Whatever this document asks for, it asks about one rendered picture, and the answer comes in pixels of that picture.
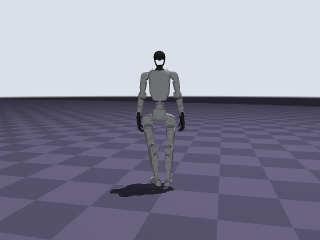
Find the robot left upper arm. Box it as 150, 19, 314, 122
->
139, 72, 149, 99

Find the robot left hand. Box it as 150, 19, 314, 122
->
136, 112, 144, 132

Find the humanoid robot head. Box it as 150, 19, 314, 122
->
153, 51, 166, 71

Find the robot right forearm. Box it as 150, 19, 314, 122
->
176, 92, 185, 116

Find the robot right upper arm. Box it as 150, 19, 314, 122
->
169, 71, 181, 99

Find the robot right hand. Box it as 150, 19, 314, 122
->
178, 112, 185, 132

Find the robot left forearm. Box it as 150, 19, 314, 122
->
136, 92, 145, 116

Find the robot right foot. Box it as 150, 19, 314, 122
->
164, 179, 172, 187

